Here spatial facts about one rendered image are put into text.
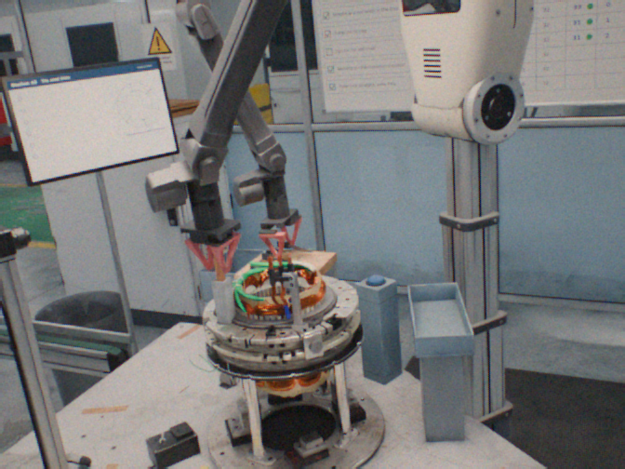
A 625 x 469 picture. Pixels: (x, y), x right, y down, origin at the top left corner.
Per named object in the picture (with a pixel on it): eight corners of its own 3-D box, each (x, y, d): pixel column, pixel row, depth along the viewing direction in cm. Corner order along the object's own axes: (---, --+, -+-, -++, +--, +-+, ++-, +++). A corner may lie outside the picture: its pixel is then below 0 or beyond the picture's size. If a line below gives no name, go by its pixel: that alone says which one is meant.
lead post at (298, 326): (303, 332, 125) (297, 274, 121) (292, 330, 126) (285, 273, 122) (308, 328, 126) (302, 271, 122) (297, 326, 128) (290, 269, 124)
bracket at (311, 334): (302, 355, 126) (299, 330, 125) (319, 351, 128) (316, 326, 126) (306, 360, 125) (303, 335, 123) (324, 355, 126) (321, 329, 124)
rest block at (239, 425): (247, 419, 148) (245, 398, 147) (253, 433, 143) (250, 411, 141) (228, 423, 147) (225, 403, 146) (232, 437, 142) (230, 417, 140)
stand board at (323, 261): (234, 285, 165) (233, 275, 164) (268, 257, 182) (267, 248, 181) (309, 289, 157) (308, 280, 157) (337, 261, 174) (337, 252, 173)
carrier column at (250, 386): (252, 461, 137) (239, 371, 131) (259, 453, 139) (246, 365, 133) (263, 463, 136) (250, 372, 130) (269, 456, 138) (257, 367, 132)
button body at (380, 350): (384, 385, 163) (378, 290, 155) (363, 377, 168) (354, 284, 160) (402, 373, 168) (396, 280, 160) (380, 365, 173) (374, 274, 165)
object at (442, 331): (477, 463, 133) (473, 334, 124) (422, 465, 134) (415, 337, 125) (460, 395, 156) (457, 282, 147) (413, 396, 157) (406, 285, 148)
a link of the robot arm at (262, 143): (208, -1, 137) (191, -5, 146) (185, 13, 136) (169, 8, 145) (294, 166, 161) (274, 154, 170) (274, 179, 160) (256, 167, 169)
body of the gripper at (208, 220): (220, 244, 122) (213, 206, 119) (179, 235, 127) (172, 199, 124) (243, 230, 126) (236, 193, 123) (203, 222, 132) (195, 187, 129)
